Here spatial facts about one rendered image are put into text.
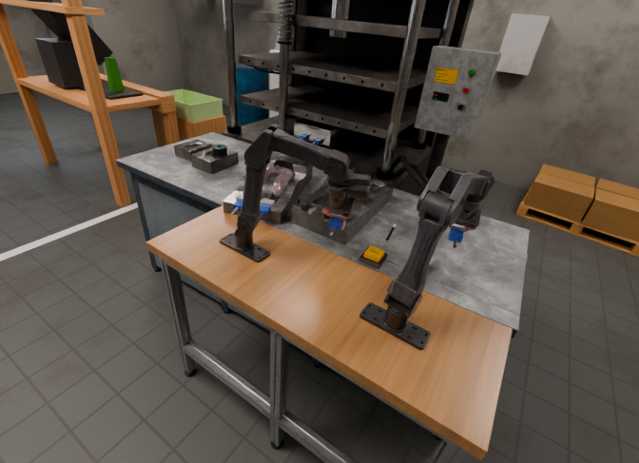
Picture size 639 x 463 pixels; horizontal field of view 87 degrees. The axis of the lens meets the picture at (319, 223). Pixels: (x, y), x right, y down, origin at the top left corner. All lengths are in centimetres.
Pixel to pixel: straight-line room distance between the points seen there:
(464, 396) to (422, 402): 11
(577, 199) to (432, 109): 219
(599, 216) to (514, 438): 239
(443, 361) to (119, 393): 148
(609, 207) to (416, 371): 308
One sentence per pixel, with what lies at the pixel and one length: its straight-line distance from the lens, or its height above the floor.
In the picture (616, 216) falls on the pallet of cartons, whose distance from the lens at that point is 387.
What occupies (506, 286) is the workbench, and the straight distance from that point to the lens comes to 137.
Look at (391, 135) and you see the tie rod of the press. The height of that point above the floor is 104.
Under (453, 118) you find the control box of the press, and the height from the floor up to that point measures 116.
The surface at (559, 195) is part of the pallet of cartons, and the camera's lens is 383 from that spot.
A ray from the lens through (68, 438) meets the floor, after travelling 193.
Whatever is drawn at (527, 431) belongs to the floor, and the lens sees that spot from 207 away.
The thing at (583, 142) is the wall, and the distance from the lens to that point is 454.
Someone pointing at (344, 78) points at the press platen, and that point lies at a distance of 207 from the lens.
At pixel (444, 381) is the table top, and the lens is 99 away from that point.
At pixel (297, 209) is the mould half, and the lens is 137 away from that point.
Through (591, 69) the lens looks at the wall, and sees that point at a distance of 443.
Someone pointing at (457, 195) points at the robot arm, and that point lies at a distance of 86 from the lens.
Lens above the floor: 156
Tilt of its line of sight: 32 degrees down
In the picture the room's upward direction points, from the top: 6 degrees clockwise
